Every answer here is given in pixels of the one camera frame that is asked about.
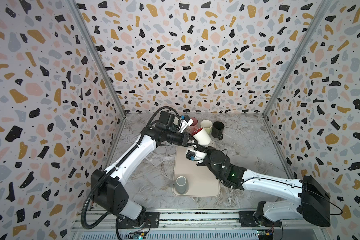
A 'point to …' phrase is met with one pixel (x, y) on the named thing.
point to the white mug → (202, 137)
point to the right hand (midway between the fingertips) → (195, 141)
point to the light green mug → (207, 125)
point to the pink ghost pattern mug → (193, 126)
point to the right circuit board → (265, 234)
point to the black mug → (217, 128)
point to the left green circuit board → (137, 235)
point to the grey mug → (181, 184)
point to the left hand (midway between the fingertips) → (196, 141)
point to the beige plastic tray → (202, 183)
